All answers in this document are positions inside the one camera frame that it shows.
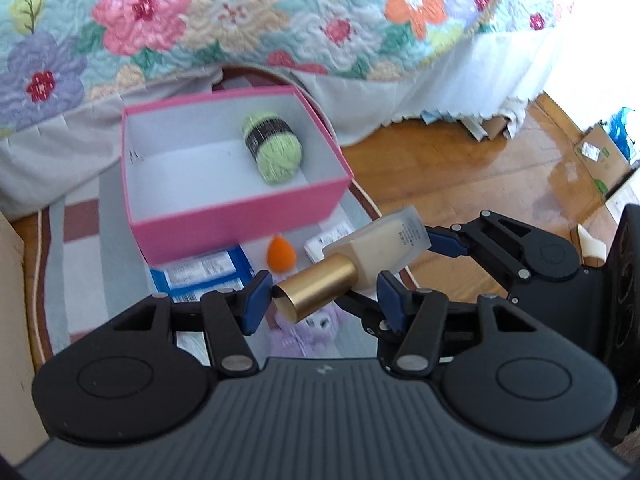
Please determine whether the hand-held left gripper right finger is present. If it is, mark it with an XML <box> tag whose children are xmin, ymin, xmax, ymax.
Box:
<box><xmin>378</xmin><ymin>270</ymin><xmax>534</xmax><ymax>377</ymax></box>

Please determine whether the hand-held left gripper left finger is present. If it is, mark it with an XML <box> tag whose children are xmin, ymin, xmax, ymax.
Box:
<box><xmin>114</xmin><ymin>270</ymin><xmax>273</xmax><ymax>377</ymax></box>

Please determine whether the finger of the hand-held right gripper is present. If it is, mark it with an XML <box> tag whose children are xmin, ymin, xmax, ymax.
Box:
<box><xmin>425</xmin><ymin>211</ymin><xmax>548</xmax><ymax>282</ymax></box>
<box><xmin>334</xmin><ymin>292</ymin><xmax>396</xmax><ymax>338</ymax></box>

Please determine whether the beige bottle with gold cap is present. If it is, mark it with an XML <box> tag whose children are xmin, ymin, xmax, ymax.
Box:
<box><xmin>272</xmin><ymin>206</ymin><xmax>432</xmax><ymax>323</ymax></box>

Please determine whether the blue and white packet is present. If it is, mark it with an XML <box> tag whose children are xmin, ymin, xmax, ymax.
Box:
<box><xmin>149</xmin><ymin>246</ymin><xmax>258</xmax><ymax>306</ymax></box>

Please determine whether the pink cardboard box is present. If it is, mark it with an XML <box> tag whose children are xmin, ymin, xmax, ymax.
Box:
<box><xmin>121</xmin><ymin>85</ymin><xmax>355</xmax><ymax>266</ymax></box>

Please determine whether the orange makeup sponge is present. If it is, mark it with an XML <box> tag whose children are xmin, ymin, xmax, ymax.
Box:
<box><xmin>266</xmin><ymin>236</ymin><xmax>297</xmax><ymax>273</ymax></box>

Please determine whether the purple plush toy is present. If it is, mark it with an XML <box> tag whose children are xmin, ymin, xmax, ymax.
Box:
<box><xmin>269</xmin><ymin>305</ymin><xmax>351</xmax><ymax>358</ymax></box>

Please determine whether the cream pointed object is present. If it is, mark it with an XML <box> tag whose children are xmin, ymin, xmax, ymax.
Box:
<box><xmin>574</xmin><ymin>223</ymin><xmax>608</xmax><ymax>262</ymax></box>

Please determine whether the green yarn ball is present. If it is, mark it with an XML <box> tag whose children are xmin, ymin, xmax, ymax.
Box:
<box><xmin>241</xmin><ymin>110</ymin><xmax>305</xmax><ymax>186</ymax></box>

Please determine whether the brown cardboard box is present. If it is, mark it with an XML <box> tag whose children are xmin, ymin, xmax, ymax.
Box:
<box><xmin>575</xmin><ymin>124</ymin><xmax>632</xmax><ymax>197</ymax></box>

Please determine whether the white bed sheet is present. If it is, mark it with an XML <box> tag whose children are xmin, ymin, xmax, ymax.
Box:
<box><xmin>0</xmin><ymin>5</ymin><xmax>640</xmax><ymax>221</ymax></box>

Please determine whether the blue plastic bag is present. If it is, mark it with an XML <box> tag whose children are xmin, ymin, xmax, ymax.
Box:
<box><xmin>606</xmin><ymin>106</ymin><xmax>638</xmax><ymax>163</ymax></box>

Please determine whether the striped rug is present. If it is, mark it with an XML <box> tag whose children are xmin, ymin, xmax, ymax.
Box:
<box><xmin>10</xmin><ymin>65</ymin><xmax>426</xmax><ymax>366</ymax></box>

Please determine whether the plain cardboard sheet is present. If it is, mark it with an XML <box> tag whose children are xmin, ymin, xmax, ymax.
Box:
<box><xmin>0</xmin><ymin>212</ymin><xmax>48</xmax><ymax>461</ymax></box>

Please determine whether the floral quilt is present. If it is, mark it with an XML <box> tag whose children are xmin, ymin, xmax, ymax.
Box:
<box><xmin>0</xmin><ymin>0</ymin><xmax>551</xmax><ymax>133</ymax></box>

